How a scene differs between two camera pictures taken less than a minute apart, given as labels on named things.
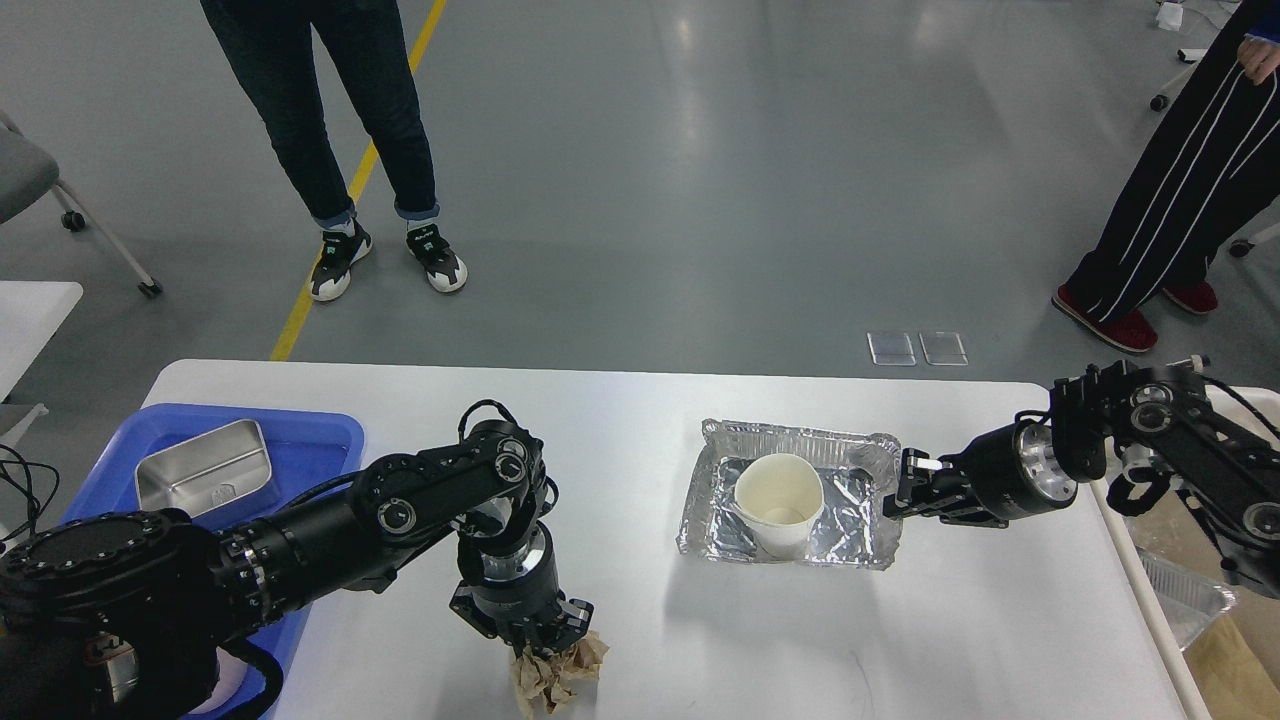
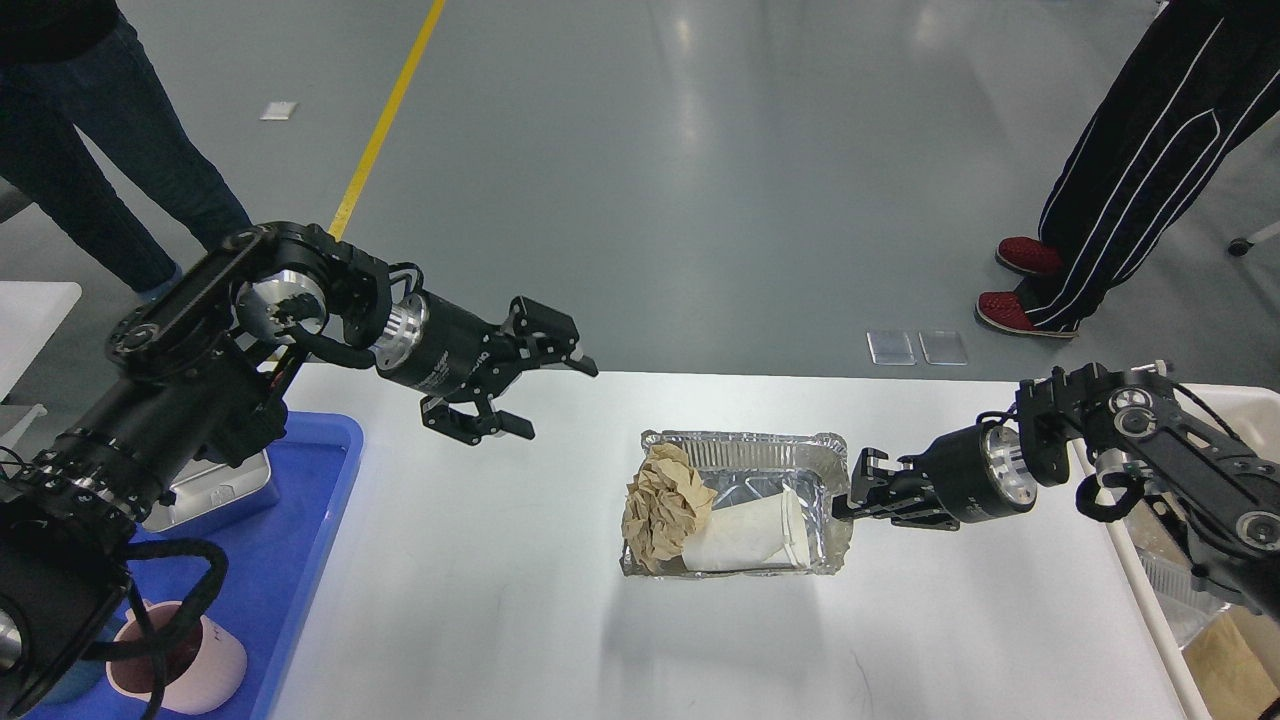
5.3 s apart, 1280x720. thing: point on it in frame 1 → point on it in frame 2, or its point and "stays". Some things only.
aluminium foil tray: [860, 520] → [745, 465]
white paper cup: [779, 497] → [763, 533]
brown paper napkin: [563, 681] → [665, 504]
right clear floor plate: [943, 349] stays
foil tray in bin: [1186, 603] stays
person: [272, 44] → [71, 66]
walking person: [1201, 162] → [1187, 82]
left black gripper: [520, 601] → [435, 346]
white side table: [31, 313] stays
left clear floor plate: [891, 349] stays
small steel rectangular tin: [206, 471] stays
